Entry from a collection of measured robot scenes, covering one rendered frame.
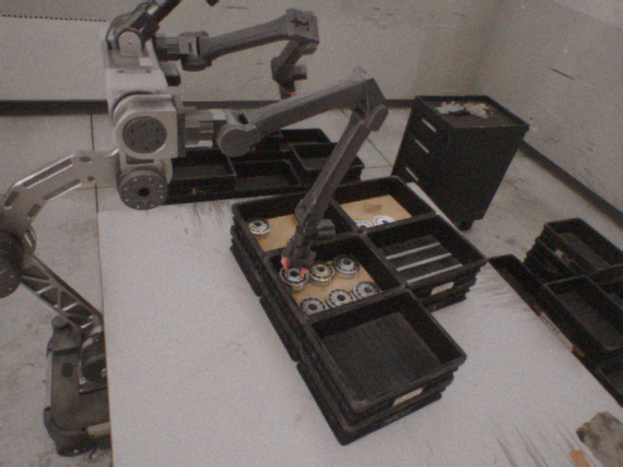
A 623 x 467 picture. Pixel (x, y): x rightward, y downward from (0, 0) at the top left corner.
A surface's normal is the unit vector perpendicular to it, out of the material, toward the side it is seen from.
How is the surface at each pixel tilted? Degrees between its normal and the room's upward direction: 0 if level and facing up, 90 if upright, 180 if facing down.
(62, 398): 0
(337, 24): 90
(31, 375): 0
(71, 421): 0
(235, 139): 90
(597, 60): 90
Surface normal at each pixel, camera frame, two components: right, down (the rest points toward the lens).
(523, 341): 0.16, -0.76
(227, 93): 0.36, 0.64
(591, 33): -0.92, 0.12
